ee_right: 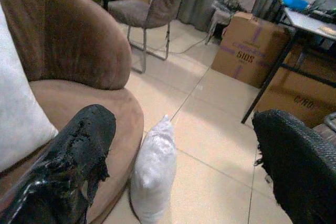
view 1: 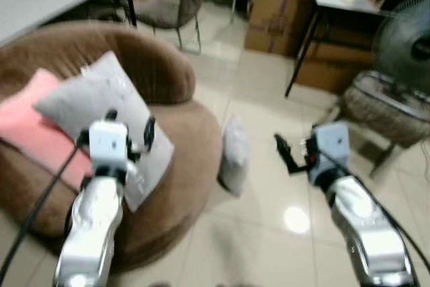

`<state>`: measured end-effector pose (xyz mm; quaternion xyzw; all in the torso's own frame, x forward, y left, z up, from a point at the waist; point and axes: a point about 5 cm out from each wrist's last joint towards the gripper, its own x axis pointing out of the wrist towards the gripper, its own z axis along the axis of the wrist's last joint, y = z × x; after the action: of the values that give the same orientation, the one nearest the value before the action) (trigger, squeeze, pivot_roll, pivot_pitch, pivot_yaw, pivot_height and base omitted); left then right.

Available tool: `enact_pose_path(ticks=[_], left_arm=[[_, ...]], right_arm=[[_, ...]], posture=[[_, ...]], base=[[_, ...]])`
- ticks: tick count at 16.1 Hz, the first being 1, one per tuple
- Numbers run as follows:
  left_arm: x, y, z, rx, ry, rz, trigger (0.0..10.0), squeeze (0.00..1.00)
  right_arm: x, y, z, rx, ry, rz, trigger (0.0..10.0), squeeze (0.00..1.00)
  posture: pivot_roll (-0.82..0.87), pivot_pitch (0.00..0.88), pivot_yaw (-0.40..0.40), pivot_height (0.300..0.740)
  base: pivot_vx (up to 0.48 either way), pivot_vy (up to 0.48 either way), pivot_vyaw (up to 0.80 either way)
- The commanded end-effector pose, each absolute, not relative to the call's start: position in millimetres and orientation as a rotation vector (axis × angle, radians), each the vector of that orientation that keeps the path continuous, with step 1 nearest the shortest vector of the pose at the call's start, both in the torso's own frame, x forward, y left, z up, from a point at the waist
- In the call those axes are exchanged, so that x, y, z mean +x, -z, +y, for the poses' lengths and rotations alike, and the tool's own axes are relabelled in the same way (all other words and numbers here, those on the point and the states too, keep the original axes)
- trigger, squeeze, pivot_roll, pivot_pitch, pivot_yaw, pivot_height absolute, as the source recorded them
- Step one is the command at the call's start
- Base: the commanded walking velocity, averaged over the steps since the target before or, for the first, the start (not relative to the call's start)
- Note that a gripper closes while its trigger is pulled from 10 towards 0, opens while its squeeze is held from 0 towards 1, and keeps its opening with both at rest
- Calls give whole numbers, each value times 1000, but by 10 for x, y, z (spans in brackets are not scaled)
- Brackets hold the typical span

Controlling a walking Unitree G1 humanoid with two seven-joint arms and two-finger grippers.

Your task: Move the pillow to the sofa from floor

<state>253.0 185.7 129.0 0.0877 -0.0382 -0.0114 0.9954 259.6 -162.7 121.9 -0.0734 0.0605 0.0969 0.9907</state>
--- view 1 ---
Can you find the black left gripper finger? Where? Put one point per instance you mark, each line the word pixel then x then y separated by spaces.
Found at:
pixel 111 115
pixel 149 134

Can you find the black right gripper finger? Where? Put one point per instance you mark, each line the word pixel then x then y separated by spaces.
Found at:
pixel 294 165
pixel 282 144

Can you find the plain light grey pillow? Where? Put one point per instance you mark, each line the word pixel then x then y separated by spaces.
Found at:
pixel 235 156

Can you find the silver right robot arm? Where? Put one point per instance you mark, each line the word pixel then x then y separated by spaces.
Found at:
pixel 366 233

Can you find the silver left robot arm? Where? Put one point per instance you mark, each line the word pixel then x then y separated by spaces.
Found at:
pixel 94 226

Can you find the round brown sofa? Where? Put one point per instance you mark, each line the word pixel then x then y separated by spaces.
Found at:
pixel 175 139

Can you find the grey printed pillow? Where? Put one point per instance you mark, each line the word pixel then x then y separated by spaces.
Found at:
pixel 94 95

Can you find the pink pillow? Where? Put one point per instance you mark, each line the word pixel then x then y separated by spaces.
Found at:
pixel 33 129

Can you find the brown metal-framed stool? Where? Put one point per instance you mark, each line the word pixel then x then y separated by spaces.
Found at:
pixel 383 112

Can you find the plain cardboard box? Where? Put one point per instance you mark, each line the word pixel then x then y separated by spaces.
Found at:
pixel 336 65

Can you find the black electric fan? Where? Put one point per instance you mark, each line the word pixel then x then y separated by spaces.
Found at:
pixel 406 48

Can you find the brown fabric chair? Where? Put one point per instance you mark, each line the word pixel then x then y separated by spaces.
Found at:
pixel 171 8

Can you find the cardboard box with purple print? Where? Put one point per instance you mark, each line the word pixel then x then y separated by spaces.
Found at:
pixel 275 18

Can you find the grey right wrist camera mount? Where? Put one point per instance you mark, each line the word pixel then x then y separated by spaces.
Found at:
pixel 331 146

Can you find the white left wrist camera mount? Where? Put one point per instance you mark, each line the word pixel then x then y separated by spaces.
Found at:
pixel 107 142

